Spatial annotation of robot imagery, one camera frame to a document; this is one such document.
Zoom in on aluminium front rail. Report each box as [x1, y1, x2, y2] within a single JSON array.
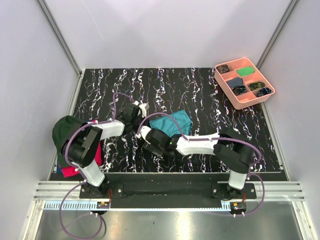
[[34, 180, 305, 201]]

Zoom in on pink compartment tray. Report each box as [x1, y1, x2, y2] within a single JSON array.
[[214, 57, 276, 110]]

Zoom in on grey blue rolled cloth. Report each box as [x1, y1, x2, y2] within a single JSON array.
[[226, 77, 243, 89]]

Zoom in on aluminium frame post left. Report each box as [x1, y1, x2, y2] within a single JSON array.
[[37, 0, 84, 76]]

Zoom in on yellow black rolled cloth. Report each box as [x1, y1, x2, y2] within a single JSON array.
[[248, 81, 265, 91]]

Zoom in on teal cloth napkin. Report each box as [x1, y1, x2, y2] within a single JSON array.
[[149, 110, 193, 137]]

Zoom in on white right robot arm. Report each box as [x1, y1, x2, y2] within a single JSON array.
[[140, 126, 262, 199]]

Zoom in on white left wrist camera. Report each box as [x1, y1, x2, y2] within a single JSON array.
[[133, 101, 150, 118]]

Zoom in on aluminium frame post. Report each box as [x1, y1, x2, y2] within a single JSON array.
[[37, 0, 84, 76], [256, 0, 300, 70]]

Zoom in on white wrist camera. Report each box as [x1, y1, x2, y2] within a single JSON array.
[[135, 125, 152, 145], [133, 101, 150, 118]]

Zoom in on black patterned rolled cloth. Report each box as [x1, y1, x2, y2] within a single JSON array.
[[232, 85, 247, 96]]

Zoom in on green rolled cloth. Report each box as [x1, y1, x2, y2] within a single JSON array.
[[236, 66, 255, 77]]

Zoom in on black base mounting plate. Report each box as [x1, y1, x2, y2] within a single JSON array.
[[79, 173, 257, 210]]

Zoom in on blue black rolled cloth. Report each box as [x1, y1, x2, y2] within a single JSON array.
[[256, 87, 273, 98]]

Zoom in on aluminium frame post right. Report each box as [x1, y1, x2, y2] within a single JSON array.
[[256, 0, 300, 70]]

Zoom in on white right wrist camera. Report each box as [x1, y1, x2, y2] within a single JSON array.
[[135, 125, 152, 145]]

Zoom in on dark patterned rolled cloth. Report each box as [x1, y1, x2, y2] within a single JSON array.
[[216, 64, 230, 74]]

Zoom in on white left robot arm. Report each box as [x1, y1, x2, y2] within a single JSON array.
[[58, 103, 149, 198]]

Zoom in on pink folded cloth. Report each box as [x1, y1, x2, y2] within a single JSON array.
[[59, 125, 102, 178]]

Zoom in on dark green baseball cap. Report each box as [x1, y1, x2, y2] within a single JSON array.
[[52, 115, 86, 155]]

